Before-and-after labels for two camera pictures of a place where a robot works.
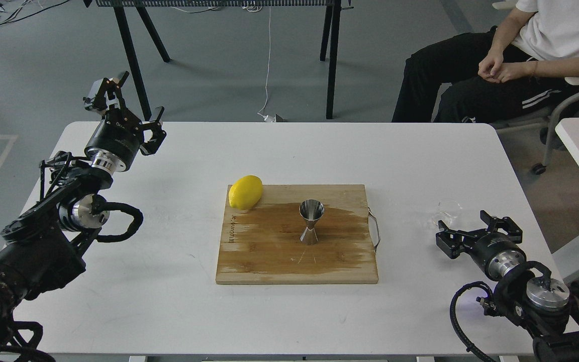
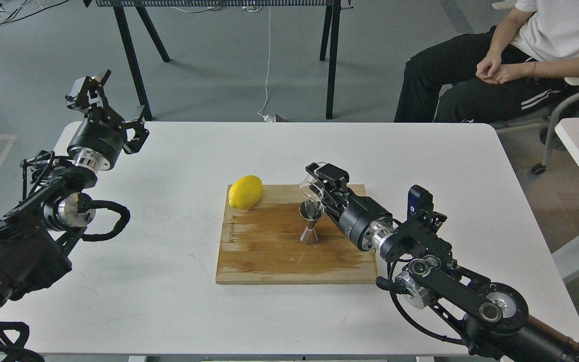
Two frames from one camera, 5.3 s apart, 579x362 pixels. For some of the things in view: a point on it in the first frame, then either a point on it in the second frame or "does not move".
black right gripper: (496, 253) -> (367, 224)
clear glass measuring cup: (446, 210) -> (312, 188)
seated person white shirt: (492, 72) does not move
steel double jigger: (311, 210) does not move
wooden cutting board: (261, 244) does not move
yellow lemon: (246, 192) does not move
